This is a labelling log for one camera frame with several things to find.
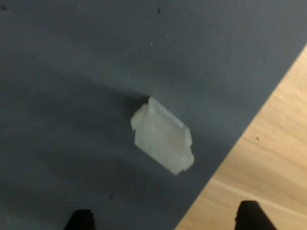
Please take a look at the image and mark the small white plastic terminal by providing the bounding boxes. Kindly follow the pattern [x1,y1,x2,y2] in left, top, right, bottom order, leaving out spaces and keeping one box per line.
[130,96,194,177]

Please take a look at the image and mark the dark grey mat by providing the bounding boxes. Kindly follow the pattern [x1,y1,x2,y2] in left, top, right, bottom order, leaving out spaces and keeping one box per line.
[0,0,307,230]

